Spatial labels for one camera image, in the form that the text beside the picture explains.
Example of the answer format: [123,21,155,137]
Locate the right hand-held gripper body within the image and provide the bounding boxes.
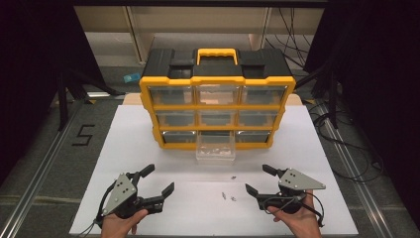
[257,168,327,214]

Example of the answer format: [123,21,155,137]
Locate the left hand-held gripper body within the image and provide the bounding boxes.
[100,173,164,220]

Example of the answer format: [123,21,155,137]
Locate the clear plastic parts drawer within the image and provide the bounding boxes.
[195,132,237,166]

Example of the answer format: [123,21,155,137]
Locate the yellow black parts organizer cabinet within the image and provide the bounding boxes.
[139,48,297,152]

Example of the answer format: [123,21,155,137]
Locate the person's left hand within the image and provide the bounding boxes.
[100,208,150,238]

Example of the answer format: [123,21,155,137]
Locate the person's right hand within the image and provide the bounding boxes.
[266,189,323,238]

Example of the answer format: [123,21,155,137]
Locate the pile of small screws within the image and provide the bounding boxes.
[202,148,234,158]

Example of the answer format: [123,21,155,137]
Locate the set of clear organizer drawers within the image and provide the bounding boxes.
[148,84,287,145]

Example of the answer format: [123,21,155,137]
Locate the black metal stand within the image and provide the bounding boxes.
[55,67,127,132]
[294,60,341,130]

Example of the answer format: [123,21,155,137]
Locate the black curtain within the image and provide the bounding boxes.
[303,0,420,222]
[0,0,107,186]

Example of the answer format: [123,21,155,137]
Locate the left hand-held gripper cable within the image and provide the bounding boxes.
[76,181,117,238]

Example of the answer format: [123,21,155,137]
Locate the hand-held gripper cable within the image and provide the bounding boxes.
[262,191,327,230]
[76,181,117,238]

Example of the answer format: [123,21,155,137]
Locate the right hand-held gripper cable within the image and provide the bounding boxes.
[262,191,327,230]

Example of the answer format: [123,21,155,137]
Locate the aluminium floor rail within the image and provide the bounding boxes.
[0,98,87,238]
[308,100,397,238]

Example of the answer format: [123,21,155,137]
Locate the black floor cables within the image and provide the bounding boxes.
[306,98,386,183]

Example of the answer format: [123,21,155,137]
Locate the white table frame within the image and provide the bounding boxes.
[122,5,274,64]

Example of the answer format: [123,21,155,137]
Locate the black hanging cables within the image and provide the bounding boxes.
[263,7,319,68]

